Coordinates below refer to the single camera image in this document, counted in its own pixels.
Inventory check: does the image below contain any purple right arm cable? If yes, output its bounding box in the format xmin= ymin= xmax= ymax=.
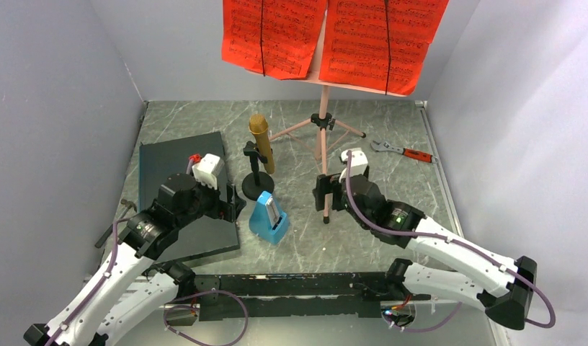
xmin=345 ymin=151 xmax=558 ymax=334

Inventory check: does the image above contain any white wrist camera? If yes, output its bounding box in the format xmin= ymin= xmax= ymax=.
xmin=187 ymin=154 xmax=224 ymax=190
xmin=339 ymin=148 xmax=369 ymax=183

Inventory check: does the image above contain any red handled adjustable wrench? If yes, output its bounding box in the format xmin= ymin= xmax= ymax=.
xmin=370 ymin=141 xmax=439 ymax=164

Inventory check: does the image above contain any red sheet music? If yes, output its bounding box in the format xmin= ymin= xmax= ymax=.
xmin=221 ymin=0 xmax=327 ymax=80
xmin=318 ymin=0 xmax=448 ymax=96

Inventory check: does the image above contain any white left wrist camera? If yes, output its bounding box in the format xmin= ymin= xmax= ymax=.
xmin=187 ymin=154 xmax=224 ymax=190

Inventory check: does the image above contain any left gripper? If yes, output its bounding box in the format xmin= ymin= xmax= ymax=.
xmin=176 ymin=174 xmax=246 ymax=228

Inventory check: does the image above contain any left red sheet music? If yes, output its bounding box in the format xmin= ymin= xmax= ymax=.
xmin=221 ymin=0 xmax=327 ymax=80

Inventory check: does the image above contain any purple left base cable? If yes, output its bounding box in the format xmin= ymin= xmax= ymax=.
xmin=162 ymin=290 xmax=249 ymax=346

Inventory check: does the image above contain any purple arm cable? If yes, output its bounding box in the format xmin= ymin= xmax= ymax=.
xmin=45 ymin=154 xmax=202 ymax=346
xmin=345 ymin=151 xmax=558 ymax=334

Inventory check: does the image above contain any right red sheet music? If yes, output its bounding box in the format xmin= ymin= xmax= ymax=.
xmin=318 ymin=0 xmax=448 ymax=96

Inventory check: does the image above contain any black microphone desk stand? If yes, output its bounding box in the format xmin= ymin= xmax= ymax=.
xmin=241 ymin=141 xmax=275 ymax=200

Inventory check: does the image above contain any black handled tool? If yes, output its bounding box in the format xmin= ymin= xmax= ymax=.
xmin=94 ymin=198 xmax=138 ymax=249

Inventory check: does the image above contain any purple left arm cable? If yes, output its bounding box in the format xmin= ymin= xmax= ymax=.
xmin=45 ymin=154 xmax=202 ymax=346

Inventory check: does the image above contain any gold microphone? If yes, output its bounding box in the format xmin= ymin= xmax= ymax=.
xmin=249 ymin=113 xmax=275 ymax=174

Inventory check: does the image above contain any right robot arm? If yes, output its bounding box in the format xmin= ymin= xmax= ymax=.
xmin=313 ymin=174 xmax=539 ymax=330

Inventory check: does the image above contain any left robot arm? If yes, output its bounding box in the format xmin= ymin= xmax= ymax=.
xmin=23 ymin=173 xmax=246 ymax=345

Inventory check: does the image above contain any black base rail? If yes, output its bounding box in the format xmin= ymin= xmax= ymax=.
xmin=174 ymin=272 xmax=429 ymax=321

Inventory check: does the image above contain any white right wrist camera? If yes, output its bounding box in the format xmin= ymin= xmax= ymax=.
xmin=339 ymin=148 xmax=369 ymax=183

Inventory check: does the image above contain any blue metronome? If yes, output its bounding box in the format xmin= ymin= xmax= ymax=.
xmin=249 ymin=191 xmax=290 ymax=245

